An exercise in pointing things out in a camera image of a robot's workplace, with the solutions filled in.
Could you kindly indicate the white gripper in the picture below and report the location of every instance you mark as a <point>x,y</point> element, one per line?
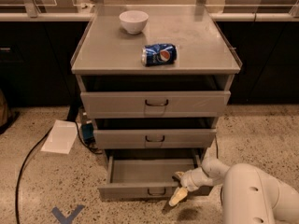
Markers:
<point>188,181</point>

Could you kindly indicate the grey bottom drawer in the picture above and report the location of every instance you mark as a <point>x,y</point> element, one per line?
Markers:
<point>146,173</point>

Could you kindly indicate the grey drawer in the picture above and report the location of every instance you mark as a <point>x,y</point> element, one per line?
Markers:
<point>153,96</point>
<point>153,133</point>
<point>146,173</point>

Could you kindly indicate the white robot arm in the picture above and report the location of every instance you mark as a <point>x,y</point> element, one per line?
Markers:
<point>249,195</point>

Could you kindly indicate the grey middle drawer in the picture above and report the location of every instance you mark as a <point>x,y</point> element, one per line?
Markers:
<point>153,133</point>

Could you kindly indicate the grey metal drawer cabinet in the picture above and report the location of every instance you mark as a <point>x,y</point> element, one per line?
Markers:
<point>108,50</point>

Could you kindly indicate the grey top drawer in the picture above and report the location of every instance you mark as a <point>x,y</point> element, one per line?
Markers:
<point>153,96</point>

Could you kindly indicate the blue power box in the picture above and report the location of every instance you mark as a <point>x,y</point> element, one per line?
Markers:
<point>87,133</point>

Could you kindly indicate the white paper sheet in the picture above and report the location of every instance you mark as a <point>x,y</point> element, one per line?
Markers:
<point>61,138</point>

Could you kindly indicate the blue pepsi can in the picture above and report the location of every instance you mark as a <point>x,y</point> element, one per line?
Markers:
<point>159,54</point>

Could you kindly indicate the dark counter cabinet right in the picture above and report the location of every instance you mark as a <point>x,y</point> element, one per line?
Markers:
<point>269,52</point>

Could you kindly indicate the dark counter cabinet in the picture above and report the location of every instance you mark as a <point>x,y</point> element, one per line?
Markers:
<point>269,52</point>
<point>35,62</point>

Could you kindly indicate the white ceramic bowl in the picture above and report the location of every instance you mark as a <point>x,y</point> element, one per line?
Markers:
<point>133,21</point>

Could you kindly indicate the dark counter cabinet left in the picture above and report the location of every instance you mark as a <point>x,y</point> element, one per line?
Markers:
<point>35,62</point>

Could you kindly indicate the brown bag at left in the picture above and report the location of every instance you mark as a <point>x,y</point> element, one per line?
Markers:
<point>5,112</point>

